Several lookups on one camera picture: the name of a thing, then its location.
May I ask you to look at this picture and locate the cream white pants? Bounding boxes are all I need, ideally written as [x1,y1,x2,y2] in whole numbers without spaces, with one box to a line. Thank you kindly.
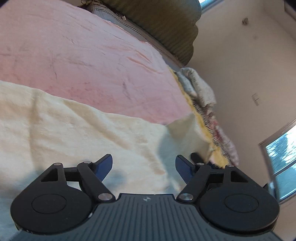
[1,81,210,240]

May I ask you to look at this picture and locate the yellow fringed bedsheet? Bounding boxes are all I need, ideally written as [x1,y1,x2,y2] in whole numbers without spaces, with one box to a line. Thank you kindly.
[169,68,239,168]

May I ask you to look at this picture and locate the patterned bundled cloth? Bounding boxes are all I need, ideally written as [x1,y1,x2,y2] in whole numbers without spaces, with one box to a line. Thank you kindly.
[176,67,217,108]

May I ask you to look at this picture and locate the pink floral bed blanket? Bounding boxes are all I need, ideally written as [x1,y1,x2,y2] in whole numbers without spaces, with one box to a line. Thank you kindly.
[1,1,191,123]

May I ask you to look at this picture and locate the green upholstered headboard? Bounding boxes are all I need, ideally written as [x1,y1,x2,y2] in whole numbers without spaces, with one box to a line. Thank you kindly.
[103,0,202,65]

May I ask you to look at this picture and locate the window with frame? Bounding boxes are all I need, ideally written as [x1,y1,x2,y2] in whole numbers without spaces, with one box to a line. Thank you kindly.
[259,120,295,203]

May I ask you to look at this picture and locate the white wall switch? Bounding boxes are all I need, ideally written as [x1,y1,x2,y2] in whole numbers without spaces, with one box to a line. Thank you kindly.
[252,93,261,106]

